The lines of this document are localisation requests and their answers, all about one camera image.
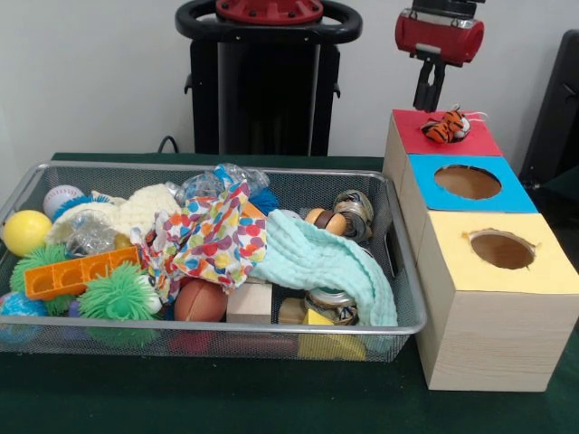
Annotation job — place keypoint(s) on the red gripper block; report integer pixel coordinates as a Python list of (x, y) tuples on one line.
[(439, 40)]

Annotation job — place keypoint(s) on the orange tiger plush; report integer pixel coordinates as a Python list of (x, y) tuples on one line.
[(445, 129)]

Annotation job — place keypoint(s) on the mint green quilted cloth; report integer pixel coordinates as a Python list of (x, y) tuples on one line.
[(325, 262)]

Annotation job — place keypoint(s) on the colourful dotted cloth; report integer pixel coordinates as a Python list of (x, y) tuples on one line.
[(212, 239)]

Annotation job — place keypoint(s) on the cream knitted cloth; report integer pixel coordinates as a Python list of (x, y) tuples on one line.
[(140, 208)]

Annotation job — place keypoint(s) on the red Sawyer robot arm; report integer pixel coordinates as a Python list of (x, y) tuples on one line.
[(448, 5)]

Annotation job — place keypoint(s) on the wooden box with three holes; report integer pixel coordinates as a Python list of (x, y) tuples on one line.
[(493, 343)]

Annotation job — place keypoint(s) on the black flat panel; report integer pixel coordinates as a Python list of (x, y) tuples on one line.
[(556, 113)]

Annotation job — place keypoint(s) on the silver drinks can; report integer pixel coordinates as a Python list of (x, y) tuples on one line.
[(357, 212)]

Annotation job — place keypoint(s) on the brown yellow striped bee toy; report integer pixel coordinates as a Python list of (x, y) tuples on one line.
[(330, 220)]

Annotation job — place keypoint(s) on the dark green table cloth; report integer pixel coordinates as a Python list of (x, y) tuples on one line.
[(226, 398), (567, 178)]

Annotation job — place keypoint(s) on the brown toy football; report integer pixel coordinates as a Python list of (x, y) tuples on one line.
[(199, 302)]

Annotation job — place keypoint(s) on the green spiky ball with eyes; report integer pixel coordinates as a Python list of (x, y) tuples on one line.
[(117, 294)]

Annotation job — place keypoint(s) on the white baseball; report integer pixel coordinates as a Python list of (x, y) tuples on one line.
[(61, 199)]

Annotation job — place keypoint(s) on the orange building block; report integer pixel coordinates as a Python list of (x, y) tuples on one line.
[(68, 276)]

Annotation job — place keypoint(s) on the yellow ball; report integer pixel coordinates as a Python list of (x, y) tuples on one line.
[(27, 233)]

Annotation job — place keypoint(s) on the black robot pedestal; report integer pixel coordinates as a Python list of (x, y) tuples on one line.
[(262, 90)]

